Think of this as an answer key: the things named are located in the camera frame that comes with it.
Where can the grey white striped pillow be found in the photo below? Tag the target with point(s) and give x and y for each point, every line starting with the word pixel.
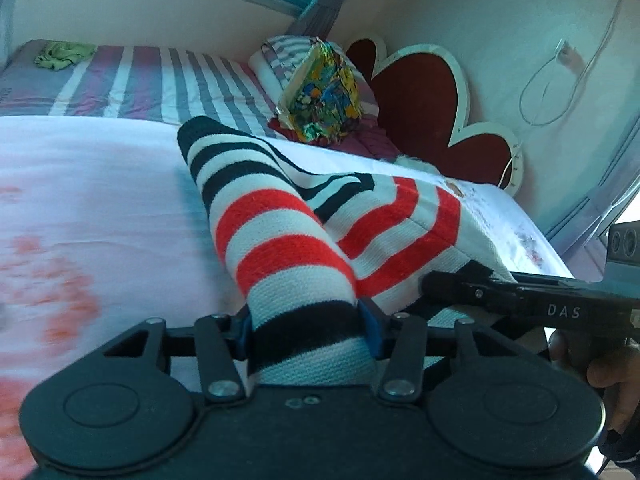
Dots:
pixel 280 60

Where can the purple white striped bed sheet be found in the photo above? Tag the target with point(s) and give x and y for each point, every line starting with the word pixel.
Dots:
pixel 150 85

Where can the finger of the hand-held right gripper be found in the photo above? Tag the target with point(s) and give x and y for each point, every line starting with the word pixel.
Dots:
pixel 465 287

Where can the person's right forearm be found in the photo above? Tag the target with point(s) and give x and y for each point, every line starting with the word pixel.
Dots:
pixel 622 455

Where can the green cloth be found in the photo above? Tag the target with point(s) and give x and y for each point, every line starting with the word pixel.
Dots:
pixel 62 55

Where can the red heart-shaped headboard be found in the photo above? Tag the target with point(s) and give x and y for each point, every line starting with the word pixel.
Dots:
pixel 425 105

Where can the red black white striped sweater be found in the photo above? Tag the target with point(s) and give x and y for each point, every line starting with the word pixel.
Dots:
pixel 280 240

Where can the person's right hand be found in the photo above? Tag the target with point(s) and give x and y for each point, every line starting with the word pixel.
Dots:
pixel 610 380

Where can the maroon cloth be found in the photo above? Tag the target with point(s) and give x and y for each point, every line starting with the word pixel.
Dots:
pixel 370 140

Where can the colourful printed pillow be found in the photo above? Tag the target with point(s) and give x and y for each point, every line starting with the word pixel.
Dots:
pixel 322 100

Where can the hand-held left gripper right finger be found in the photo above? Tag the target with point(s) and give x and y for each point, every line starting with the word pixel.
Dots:
pixel 370 331

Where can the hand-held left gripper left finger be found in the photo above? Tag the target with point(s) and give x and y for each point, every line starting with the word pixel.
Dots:
pixel 243 334

